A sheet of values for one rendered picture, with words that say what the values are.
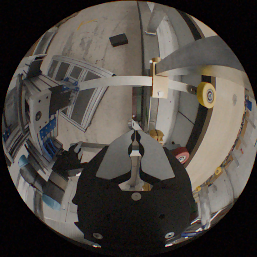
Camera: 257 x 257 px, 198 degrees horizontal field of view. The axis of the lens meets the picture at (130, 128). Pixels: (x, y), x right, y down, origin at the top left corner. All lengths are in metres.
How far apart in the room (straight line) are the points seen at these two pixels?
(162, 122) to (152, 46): 0.45
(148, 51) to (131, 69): 0.71
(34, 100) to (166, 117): 0.62
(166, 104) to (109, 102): 0.81
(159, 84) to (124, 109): 0.93
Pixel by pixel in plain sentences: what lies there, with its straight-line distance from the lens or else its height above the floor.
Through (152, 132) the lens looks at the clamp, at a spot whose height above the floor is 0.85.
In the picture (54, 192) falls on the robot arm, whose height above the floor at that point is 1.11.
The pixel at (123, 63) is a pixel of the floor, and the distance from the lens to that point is 1.13.
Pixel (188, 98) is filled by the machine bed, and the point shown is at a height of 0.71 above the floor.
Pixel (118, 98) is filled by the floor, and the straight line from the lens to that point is 1.12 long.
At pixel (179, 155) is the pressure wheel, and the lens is 0.33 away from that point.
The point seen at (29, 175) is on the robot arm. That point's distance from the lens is 0.40.
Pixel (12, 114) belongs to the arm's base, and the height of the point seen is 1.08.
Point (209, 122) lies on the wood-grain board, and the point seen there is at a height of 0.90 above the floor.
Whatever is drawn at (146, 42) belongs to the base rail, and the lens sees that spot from 0.45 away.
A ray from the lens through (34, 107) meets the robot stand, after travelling 0.29.
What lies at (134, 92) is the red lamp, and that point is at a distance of 0.39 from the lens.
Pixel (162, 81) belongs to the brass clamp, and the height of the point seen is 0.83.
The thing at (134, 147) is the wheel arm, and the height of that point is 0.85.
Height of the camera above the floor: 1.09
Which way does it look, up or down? 60 degrees down
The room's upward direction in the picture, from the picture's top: 176 degrees counter-clockwise
